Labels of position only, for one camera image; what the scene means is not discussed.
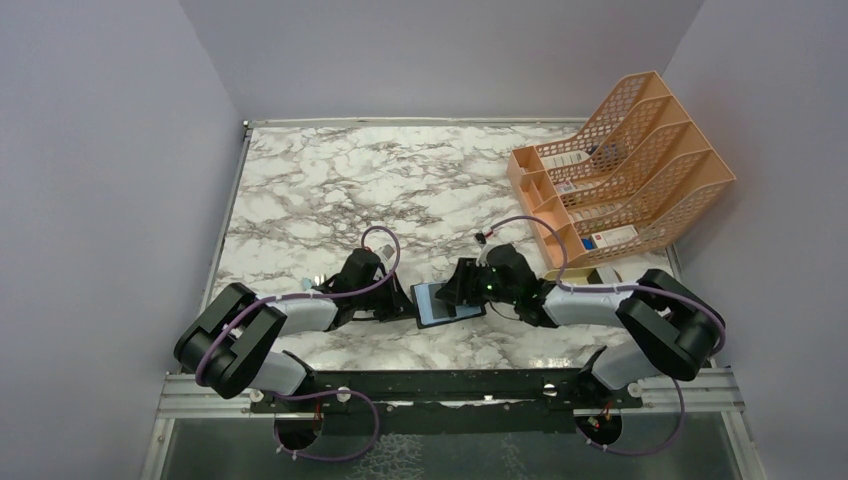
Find orange mesh file organizer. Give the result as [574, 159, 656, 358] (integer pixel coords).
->
[507, 71, 736, 268]

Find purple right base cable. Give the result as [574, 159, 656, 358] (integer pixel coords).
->
[574, 377, 686, 458]

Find black leather card holder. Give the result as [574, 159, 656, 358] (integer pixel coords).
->
[410, 282, 486, 329]

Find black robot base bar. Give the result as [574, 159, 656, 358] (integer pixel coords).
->
[250, 368, 643, 436]

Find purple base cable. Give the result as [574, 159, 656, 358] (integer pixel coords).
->
[574, 377, 686, 458]
[272, 388, 382, 463]

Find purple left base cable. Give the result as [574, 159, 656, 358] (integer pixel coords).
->
[272, 388, 382, 463]

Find white card box in organizer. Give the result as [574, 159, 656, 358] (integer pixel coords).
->
[581, 225, 638, 250]

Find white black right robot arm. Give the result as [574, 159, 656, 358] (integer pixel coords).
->
[435, 244, 726, 407]

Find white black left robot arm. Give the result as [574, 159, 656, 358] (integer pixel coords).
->
[173, 248, 416, 411]

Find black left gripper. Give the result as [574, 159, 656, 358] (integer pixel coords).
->
[355, 270, 421, 323]

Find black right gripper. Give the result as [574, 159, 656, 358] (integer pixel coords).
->
[436, 256, 518, 307]

